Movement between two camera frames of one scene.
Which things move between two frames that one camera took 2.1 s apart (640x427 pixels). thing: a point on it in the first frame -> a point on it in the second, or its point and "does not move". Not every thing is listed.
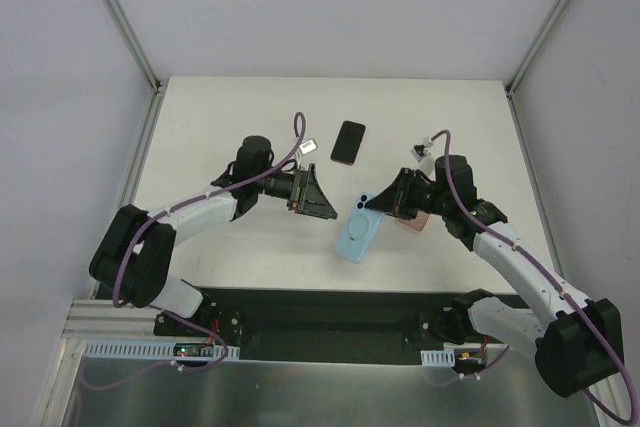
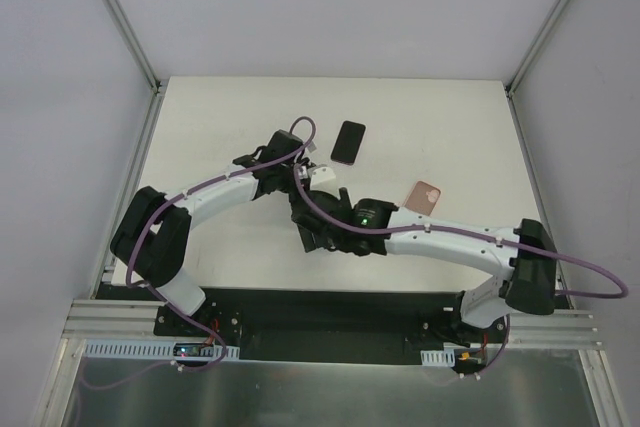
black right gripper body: [406, 194] -> [316, 233]
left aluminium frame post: [119, 15] does not move
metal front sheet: [132, 392] does not move
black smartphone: [348, 142] does not move
